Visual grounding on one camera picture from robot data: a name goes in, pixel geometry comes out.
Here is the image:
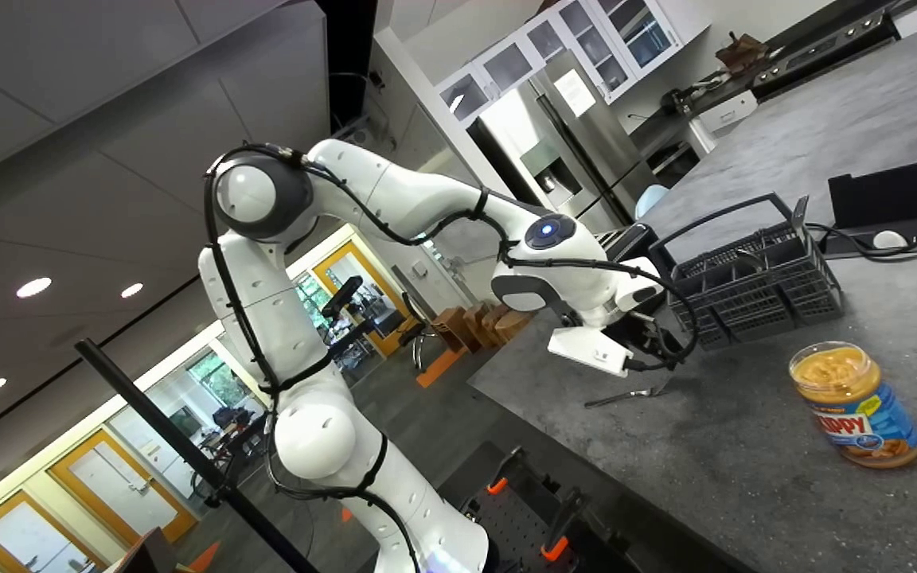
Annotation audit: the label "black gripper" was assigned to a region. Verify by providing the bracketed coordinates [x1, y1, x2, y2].
[616, 282, 700, 374]

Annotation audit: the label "dark metal fork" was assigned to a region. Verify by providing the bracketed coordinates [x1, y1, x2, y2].
[584, 379, 679, 412]

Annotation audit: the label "grey plastic utensil holder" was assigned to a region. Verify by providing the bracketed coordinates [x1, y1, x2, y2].
[653, 189, 851, 350]

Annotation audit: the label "pale blue round jug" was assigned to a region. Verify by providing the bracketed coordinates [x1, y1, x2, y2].
[632, 180, 674, 221]

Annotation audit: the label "wooden stacked furniture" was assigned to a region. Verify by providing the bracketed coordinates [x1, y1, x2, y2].
[412, 302, 531, 391]

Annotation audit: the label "peanut butter jar blue label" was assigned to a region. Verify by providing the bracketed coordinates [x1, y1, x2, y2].
[787, 336, 917, 473]

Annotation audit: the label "stainless steel refrigerator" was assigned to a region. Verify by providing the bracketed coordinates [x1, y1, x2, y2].
[476, 59, 656, 229]

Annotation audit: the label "white computer mouse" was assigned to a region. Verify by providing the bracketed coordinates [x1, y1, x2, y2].
[865, 227, 913, 254]

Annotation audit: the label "orange framed door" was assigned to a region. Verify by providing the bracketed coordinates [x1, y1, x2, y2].
[0, 485, 88, 573]
[308, 236, 425, 362]
[44, 425, 201, 547]

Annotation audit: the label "kitchen counter with stove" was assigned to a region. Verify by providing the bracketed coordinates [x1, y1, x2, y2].
[659, 0, 917, 163]

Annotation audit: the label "black slanted pole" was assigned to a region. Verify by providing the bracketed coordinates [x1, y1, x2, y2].
[73, 336, 321, 573]

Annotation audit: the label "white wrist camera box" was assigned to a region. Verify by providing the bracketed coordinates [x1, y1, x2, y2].
[545, 324, 635, 383]

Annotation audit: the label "black clamp orange handle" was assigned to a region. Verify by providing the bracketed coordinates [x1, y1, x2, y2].
[476, 443, 530, 505]
[531, 485, 592, 569]

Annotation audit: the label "white glass-door wall cabinets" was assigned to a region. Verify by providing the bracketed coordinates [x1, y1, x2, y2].
[434, 0, 713, 134]

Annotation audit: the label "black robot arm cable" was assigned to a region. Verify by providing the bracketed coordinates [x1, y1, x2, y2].
[199, 140, 703, 573]

